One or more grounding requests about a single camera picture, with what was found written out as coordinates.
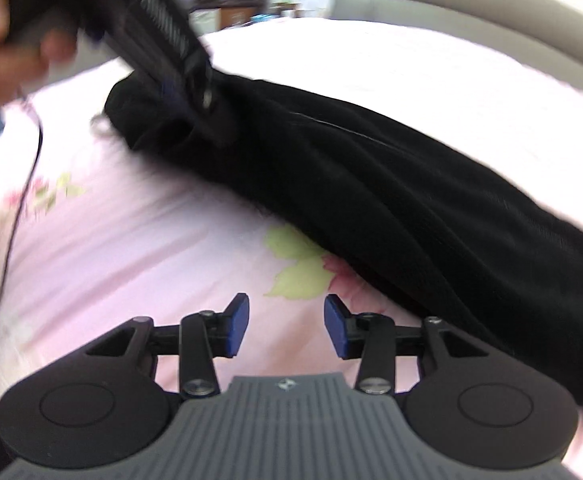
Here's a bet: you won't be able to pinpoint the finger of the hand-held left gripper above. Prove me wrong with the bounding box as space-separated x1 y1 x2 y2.
139 60 240 150

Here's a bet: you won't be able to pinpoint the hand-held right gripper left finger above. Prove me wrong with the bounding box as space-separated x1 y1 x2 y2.
86 292 250 401

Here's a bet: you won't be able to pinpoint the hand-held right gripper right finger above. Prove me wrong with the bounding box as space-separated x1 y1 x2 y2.
324 294 489 396

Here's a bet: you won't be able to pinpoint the black pants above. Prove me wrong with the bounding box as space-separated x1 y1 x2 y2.
102 67 583 411

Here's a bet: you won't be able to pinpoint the person's left hand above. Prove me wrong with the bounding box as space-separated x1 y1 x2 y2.
0 0 80 121

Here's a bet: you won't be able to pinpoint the pink floral bedsheet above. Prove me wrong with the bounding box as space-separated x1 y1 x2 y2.
0 17 583 466

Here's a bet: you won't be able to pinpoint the grey padded headboard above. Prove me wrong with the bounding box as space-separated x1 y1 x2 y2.
339 0 583 103

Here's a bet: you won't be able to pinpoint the black cable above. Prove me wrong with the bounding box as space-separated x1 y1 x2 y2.
0 102 45 321

